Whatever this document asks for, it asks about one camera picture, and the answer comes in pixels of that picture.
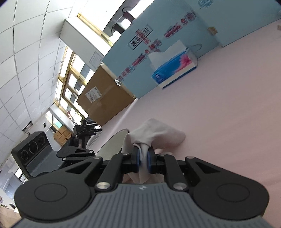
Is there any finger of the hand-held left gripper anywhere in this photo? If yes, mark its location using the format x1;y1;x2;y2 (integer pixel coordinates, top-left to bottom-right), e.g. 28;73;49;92
66;146;96;159

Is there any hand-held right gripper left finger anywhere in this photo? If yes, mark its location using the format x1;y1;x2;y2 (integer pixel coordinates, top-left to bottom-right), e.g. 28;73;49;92
58;146;141;192

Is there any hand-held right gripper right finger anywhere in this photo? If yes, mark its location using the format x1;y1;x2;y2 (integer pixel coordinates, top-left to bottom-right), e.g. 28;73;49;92
147;148;222;191

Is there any white bowl with dark rim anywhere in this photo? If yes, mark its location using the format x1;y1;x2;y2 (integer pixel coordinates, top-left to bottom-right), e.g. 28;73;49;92
97;129;130;161

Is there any beige cleaning cloth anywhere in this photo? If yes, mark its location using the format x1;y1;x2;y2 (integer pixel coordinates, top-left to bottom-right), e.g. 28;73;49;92
122;118;187;185

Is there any black metal stand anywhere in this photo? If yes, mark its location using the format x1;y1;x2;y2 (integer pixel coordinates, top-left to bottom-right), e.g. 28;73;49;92
70;119;103;149

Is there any stack of brown cartons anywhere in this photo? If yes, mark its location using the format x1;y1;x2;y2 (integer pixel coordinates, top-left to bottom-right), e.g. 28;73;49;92
53;125;73;145

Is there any large brown cardboard box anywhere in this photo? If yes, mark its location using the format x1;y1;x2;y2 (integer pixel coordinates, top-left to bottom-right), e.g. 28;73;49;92
76;65;138;126

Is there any yellow framed window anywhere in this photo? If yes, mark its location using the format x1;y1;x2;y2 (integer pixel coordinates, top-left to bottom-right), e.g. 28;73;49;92
47;45;96;123

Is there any blue floral tissue box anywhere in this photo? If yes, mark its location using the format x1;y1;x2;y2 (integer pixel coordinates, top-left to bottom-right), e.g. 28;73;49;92
148;40;199;89

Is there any blue cardboard panel red print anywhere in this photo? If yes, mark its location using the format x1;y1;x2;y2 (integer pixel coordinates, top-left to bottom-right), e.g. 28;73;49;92
102;0;222;99

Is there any bright window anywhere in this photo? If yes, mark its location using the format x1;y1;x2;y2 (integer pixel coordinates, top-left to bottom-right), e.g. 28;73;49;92
77;0;154;47

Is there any white wall notice sheet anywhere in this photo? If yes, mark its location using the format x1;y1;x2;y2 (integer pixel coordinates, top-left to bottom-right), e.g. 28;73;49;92
90;51;103;67

